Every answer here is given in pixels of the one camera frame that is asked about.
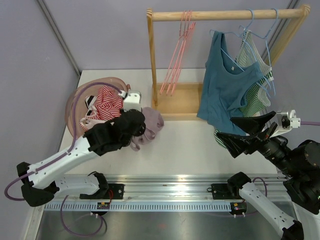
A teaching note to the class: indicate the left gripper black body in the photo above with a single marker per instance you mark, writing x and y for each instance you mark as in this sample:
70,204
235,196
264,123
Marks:
127,141

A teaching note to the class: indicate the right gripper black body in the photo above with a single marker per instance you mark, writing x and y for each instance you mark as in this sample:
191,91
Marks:
272,145

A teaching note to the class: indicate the mauve pink tank top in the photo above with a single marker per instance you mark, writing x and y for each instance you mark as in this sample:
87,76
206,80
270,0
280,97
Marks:
154,123

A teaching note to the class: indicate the red white striped tank top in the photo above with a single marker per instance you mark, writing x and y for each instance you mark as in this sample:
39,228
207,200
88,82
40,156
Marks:
106,107

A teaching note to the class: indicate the black white striped tank top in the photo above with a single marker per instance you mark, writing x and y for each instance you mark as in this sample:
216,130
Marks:
90,100

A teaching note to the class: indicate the teal blue tank top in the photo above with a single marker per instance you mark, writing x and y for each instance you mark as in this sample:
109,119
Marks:
225,86

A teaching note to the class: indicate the blue wire hanger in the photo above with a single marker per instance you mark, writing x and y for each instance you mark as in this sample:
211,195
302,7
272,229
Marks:
240,36
267,45

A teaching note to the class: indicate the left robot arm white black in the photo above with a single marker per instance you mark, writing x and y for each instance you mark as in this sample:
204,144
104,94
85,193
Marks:
45,180

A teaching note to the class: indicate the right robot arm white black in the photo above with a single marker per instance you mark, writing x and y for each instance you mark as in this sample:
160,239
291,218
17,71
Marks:
298,164

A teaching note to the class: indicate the green white striped tank top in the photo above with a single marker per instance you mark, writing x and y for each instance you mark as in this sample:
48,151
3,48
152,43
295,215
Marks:
238,87

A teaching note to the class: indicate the wooden clothes rack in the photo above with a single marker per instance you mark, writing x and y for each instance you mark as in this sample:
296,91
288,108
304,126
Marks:
184,105

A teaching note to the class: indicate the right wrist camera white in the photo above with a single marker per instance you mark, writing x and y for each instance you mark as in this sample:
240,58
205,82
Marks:
287,121

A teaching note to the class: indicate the white slotted cable duct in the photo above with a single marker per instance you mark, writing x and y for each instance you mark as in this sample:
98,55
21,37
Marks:
142,206

